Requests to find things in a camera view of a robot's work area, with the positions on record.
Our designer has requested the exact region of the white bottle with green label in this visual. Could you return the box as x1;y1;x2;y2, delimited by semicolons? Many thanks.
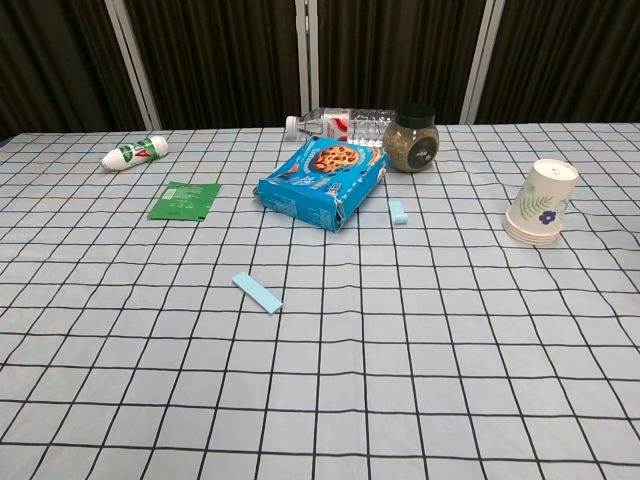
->
99;134;168;172

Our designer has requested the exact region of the spice jar with black lid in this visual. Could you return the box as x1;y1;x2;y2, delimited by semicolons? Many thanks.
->
382;103;440;174

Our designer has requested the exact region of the small light blue block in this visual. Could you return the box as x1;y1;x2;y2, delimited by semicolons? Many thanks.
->
388;199;412;226

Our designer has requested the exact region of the green foil packet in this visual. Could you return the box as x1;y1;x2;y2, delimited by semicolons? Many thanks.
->
147;180;222;222

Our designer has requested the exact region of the blue cookie box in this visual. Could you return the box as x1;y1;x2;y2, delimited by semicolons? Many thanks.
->
253;134;392;233

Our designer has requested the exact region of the clear plastic water bottle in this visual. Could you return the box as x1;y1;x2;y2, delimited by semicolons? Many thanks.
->
285;106;401;144

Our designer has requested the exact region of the black folding screen panel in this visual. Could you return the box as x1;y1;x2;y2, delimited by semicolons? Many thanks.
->
462;0;640;125
299;0;501;126
0;0;161;141
107;0;314;131

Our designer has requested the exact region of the blue checkered tablecloth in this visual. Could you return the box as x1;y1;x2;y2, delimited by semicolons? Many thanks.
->
0;119;640;480

